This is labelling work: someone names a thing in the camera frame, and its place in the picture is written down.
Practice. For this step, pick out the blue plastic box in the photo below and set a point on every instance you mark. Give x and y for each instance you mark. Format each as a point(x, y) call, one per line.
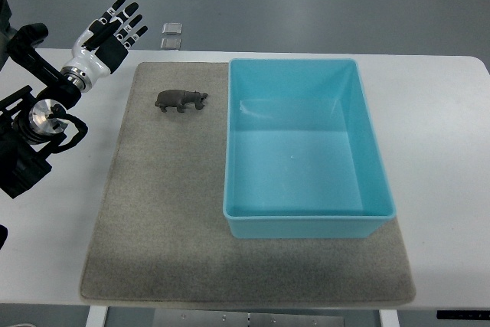
point(302, 159)

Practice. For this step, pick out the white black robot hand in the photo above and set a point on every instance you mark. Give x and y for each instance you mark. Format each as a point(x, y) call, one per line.
point(103, 46)

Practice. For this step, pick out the white table leg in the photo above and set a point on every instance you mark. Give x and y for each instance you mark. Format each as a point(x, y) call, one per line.
point(389, 318)
point(97, 316)

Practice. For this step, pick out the right white table leg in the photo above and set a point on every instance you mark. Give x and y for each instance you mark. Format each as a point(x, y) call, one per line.
point(389, 318)

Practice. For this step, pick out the brown toy hippo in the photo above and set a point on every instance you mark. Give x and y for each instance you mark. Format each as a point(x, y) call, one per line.
point(180, 99)

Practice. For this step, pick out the left white table leg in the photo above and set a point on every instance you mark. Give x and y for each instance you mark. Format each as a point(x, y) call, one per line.
point(97, 316)

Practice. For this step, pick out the black table control panel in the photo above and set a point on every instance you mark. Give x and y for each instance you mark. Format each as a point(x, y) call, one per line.
point(475, 315)

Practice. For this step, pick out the metal table base plate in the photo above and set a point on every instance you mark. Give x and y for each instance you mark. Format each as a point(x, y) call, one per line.
point(180, 317)

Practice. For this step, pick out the lower floor socket plate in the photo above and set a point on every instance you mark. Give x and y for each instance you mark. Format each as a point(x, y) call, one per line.
point(170, 44)

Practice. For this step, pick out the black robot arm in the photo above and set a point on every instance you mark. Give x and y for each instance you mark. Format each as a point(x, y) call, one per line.
point(35, 127)

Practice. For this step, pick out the grey felt mat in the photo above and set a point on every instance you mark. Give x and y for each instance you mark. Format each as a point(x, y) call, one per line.
point(161, 236)

